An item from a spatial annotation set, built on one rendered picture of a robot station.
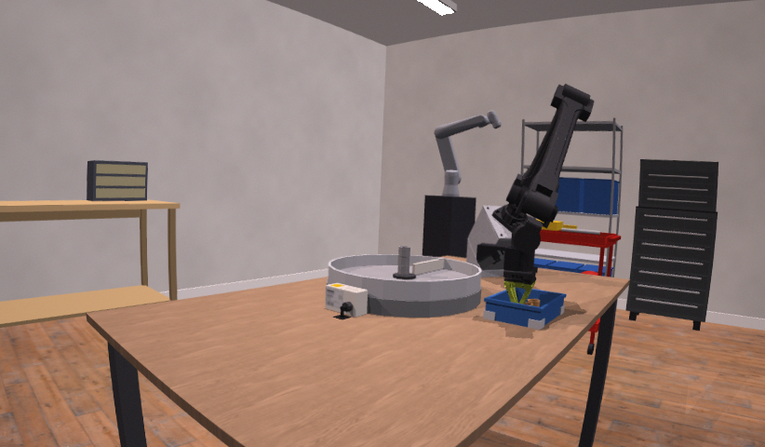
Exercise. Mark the blue open crate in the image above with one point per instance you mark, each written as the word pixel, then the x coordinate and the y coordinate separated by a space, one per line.
pixel 551 306

